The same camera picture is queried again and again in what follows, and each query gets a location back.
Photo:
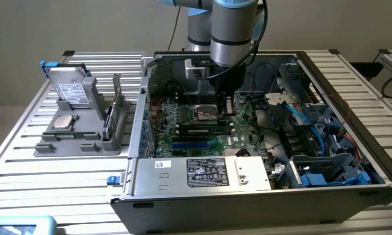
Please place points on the blue disk bay caddy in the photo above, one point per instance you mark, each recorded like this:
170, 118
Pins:
316, 180

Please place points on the blue case latch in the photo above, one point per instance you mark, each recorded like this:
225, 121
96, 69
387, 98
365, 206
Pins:
113, 180

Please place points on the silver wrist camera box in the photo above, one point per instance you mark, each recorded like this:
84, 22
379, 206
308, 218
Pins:
190, 68

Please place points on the grey metal drive cage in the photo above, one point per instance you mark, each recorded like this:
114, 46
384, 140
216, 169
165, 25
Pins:
285, 73

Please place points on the black open PC case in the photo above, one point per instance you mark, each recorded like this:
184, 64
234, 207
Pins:
248, 210

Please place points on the grey metal disk bay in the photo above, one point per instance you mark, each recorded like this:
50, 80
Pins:
320, 164

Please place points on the green RAM stick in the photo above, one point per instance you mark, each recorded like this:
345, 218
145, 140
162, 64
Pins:
68, 134

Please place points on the silver CPU chip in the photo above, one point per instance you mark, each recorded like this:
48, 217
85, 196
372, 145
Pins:
64, 121

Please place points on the installed black RAM stick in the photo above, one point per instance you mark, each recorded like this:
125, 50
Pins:
198, 131

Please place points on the silver hard disk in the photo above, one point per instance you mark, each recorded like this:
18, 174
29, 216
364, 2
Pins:
68, 85

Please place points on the grey parts rack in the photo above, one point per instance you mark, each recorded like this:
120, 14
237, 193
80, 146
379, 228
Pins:
84, 147

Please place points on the metal socket cover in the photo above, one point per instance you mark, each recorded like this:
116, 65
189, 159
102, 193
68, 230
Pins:
230, 105

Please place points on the black expansion slot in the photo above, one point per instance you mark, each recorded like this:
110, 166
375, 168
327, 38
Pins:
189, 139

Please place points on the CPU socket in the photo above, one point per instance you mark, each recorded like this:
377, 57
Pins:
204, 113

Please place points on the graphics card with metal bracket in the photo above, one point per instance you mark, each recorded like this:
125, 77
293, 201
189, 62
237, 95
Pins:
114, 107

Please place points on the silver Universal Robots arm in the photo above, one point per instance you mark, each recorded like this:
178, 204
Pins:
229, 29

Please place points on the teal plastic device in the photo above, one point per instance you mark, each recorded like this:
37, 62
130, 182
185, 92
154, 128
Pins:
18, 226

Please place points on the silver power supply unit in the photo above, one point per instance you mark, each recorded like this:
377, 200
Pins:
182, 176

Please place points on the green motherboard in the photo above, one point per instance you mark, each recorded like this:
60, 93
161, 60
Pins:
248, 137

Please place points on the blue disk bracket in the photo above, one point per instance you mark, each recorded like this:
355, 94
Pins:
46, 64

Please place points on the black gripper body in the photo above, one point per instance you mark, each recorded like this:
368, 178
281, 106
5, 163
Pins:
228, 78

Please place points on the blue expansion slot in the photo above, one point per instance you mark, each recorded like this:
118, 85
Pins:
189, 145

